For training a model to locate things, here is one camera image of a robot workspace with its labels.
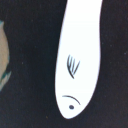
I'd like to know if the beige teal gripper finger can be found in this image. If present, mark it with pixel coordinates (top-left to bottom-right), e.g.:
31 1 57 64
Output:
0 21 11 91

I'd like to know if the white toy fish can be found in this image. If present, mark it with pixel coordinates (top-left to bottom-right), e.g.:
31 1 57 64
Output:
55 0 103 119

